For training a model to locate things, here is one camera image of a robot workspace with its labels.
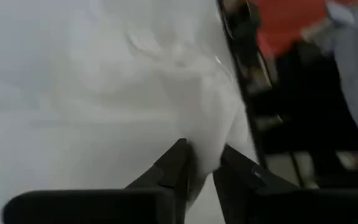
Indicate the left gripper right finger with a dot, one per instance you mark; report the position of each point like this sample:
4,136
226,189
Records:
247,186

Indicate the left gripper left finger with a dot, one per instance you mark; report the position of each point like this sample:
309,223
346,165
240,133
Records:
169,174

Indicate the small white cloth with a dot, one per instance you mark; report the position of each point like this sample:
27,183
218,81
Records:
197,109

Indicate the red plastic bin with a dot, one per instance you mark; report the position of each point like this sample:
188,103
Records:
287,25

